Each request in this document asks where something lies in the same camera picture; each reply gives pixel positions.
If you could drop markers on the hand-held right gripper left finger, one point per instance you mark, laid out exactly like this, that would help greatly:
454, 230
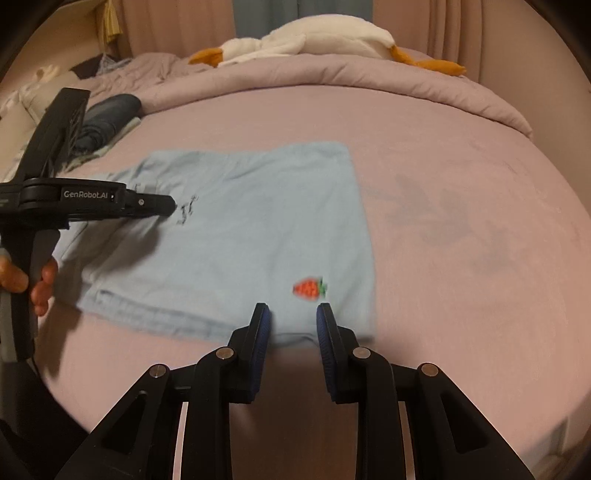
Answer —
259, 350

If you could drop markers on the white plush toy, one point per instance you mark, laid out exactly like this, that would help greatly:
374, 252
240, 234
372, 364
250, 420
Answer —
46, 71

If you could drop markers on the pink curtain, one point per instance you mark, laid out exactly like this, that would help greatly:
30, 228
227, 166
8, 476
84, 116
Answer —
175, 23
452, 27

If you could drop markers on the folded dark blue jeans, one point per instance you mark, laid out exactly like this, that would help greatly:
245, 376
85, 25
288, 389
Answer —
111, 115

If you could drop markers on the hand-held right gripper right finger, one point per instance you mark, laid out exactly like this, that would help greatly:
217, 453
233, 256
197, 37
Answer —
325, 350

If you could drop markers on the pink quilt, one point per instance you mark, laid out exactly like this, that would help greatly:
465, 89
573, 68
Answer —
323, 81

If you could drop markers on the light blue strawberry pants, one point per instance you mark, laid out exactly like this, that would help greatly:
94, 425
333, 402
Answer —
254, 221

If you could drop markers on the dark cloth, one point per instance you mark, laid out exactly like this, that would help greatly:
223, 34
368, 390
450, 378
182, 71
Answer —
87, 67

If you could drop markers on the blue curtain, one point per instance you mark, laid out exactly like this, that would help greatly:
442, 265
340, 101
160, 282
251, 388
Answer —
251, 18

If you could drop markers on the person's left hand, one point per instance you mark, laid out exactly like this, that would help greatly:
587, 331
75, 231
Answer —
46, 281

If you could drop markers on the yellow striped hanging cloth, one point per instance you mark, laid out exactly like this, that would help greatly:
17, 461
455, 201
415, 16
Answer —
113, 23

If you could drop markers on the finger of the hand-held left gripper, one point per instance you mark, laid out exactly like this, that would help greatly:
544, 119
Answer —
152, 204

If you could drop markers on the white plush goose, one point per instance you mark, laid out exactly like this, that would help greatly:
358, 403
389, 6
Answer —
323, 39

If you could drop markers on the bed with pink sheet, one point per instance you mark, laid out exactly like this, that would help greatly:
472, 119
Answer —
461, 230

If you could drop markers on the plaid cloth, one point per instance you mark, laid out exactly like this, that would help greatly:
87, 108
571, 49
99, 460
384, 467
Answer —
111, 64

